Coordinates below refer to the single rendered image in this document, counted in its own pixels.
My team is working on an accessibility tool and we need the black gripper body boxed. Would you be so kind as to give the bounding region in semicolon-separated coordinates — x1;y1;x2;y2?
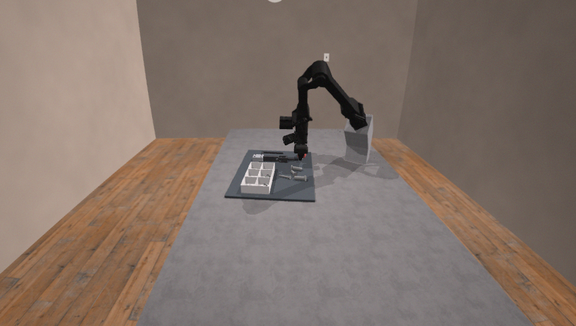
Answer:
294;130;308;154

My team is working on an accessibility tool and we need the grey metal clevis fork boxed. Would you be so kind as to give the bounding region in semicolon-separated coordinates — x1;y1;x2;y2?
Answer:
278;156;296;163

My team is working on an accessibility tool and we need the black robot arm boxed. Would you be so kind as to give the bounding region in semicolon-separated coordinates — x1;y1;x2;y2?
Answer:
279;60;367;145

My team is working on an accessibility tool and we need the white compartment tray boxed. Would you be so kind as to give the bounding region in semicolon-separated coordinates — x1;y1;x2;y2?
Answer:
240;162;275;194

